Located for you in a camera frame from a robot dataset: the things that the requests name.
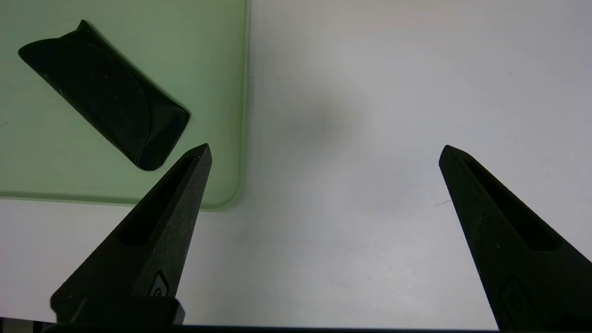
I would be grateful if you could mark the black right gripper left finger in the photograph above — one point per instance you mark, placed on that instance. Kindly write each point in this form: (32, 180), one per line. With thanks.
(162, 240)

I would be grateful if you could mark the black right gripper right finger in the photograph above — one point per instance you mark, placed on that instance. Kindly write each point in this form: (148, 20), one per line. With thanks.
(518, 259)

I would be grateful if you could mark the light green plastic tray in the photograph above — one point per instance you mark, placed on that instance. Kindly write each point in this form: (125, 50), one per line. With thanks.
(199, 60)

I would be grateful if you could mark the black glasses case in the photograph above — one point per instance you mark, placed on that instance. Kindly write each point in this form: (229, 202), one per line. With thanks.
(106, 92)

